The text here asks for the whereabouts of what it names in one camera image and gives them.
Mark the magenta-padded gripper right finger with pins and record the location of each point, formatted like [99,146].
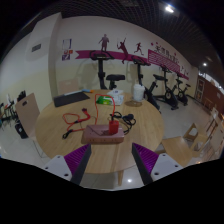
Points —
[163,165]

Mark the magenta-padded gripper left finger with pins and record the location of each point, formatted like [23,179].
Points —
[60,165]

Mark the red charger block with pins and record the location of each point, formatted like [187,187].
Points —
[113,127]

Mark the light wooden chair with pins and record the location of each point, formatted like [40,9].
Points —
[176,148]

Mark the pink power strip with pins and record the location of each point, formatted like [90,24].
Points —
[96,136]

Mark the black flat mat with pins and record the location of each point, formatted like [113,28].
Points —
[71,99]

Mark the brown round coaster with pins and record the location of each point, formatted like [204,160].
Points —
[133,103]

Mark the black exercise bike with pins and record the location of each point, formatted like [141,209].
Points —
[168,95]
[101,71]
[140,75]
[181,94]

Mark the white lidded cup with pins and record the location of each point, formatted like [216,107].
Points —
[138,92]

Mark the green wet wipes pack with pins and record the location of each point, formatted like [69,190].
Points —
[104,100]

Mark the orange and blue marker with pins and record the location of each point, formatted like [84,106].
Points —
[88,90]

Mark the white tissue pack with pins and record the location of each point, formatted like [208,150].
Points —
[115,92]

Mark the small ceiling spotlight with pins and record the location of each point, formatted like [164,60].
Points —
[204,64]

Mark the bright ceiling light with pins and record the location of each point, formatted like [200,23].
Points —
[169,9]

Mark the magenta sports wall decal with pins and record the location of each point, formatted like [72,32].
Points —
[160,58]

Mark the wall poster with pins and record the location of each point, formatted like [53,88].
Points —
[66,50]

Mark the grey wall sign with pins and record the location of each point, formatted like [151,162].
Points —
[36,47]

